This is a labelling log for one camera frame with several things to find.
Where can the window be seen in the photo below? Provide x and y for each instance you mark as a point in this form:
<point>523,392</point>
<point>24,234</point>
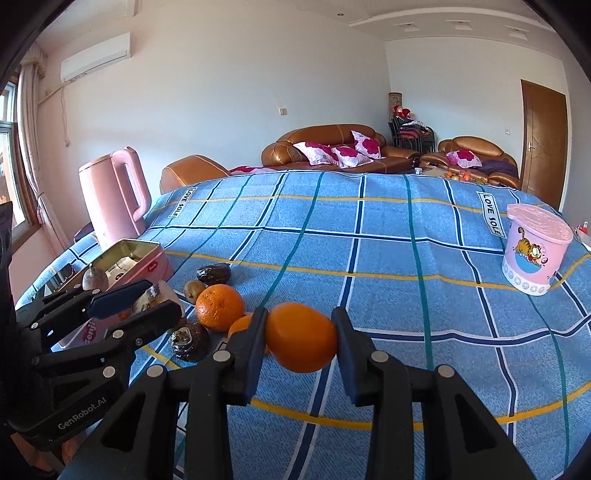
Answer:
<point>8,152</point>

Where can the pale round fruit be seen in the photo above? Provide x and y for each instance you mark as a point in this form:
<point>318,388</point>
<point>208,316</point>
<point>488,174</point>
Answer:
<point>94,278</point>

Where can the large orange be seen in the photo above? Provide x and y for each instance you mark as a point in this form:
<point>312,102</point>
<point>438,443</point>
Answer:
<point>219,308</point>

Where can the white air conditioner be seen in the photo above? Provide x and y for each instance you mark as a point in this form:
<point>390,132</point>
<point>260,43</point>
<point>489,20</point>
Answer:
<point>94,57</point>

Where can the pink cartoon bucket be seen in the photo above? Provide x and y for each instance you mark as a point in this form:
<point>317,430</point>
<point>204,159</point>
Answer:
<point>531,251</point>

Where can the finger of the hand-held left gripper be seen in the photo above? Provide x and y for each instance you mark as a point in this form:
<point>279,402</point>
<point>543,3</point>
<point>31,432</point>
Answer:
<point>120,297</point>
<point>152,318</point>

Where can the pink curtain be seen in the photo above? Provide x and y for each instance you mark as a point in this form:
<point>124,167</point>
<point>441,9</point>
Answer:
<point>34,138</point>

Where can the coffee table with produce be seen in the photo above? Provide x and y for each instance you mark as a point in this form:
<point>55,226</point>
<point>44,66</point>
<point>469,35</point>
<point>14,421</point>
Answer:
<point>455,174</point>

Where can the brown leather sofa seat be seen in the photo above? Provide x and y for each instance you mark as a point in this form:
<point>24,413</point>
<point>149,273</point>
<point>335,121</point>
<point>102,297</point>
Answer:
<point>191,173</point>

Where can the pink tin box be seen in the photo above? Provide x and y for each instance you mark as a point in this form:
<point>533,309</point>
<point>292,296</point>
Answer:
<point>150,267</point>

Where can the floral pillow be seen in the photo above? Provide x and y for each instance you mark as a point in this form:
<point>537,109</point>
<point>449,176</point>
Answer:
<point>367,144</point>
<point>351,156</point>
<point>314,153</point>
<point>463,158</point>

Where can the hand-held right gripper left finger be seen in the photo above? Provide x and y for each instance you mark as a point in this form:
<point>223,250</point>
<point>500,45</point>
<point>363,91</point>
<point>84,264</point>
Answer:
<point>256,355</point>

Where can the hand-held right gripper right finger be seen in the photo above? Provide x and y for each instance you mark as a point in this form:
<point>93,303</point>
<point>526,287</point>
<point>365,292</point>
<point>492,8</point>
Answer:
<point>347,357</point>

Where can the brown leather sofa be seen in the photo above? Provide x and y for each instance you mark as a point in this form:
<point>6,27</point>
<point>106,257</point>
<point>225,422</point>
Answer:
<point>397,159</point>

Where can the dark purple stool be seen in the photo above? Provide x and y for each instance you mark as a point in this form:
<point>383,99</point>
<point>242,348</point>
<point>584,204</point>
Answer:
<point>83,232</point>

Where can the tall patterned vase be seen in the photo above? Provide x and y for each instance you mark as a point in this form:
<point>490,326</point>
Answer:
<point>394,104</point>

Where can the stacked dark chairs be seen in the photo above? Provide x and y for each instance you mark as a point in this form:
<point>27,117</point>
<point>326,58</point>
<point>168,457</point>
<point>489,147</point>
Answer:
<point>411,134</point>

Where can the kiwi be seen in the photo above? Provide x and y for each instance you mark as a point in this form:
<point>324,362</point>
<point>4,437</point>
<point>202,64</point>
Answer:
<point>194,290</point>

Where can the small orange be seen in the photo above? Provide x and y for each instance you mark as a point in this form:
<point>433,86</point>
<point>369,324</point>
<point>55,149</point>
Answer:
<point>239,326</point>

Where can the dark brown fruit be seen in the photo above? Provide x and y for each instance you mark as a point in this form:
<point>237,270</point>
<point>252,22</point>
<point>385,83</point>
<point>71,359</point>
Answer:
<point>190,342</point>
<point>214,273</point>

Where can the blue plaid tablecloth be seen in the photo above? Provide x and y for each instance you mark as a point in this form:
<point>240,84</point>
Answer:
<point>392,258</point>

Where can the pink electric kettle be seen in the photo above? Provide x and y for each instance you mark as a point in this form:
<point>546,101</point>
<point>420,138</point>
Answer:
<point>108,198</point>

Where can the brown leather armchair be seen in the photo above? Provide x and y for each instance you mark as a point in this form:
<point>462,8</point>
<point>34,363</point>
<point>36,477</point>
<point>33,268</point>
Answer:
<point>496,159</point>

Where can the brown wooden door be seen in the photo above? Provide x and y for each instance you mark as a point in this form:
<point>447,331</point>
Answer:
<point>545,143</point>

